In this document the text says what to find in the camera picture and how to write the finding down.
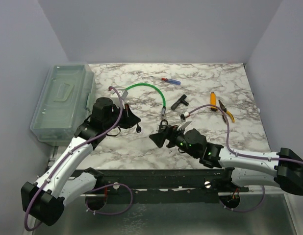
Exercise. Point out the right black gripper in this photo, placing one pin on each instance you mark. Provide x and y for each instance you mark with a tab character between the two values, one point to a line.
170	132

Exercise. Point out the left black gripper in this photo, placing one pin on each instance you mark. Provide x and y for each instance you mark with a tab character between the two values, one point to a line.
131	119

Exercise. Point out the black head key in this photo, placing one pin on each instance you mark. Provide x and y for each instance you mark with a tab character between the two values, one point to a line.
138	128

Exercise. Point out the black padlock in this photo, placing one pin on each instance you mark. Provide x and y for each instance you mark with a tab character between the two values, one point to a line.
163	125

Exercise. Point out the green cable lock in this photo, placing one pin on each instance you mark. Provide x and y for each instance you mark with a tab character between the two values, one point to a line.
155	90

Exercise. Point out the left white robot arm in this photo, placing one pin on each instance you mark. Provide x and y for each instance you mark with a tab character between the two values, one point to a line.
47	198

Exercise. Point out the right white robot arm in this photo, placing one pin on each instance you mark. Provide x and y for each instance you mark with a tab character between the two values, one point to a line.
283	169

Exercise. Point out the black T-shaped tool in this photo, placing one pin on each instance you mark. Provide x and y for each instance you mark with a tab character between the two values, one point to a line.
181	100

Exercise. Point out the red blue screwdriver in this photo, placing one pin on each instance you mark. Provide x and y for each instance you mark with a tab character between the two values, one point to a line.
167	80

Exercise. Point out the yellow utility knife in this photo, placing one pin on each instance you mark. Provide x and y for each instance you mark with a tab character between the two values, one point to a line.
213	102

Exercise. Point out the translucent plastic storage box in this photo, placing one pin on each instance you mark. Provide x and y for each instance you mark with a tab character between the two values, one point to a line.
66	101

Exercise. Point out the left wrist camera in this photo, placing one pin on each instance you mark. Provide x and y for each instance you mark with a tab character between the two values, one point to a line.
123	94

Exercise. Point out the aluminium rail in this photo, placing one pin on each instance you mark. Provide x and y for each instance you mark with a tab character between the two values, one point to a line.
257	191

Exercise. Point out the yellow handled pliers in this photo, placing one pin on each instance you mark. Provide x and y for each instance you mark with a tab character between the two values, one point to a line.
224	109

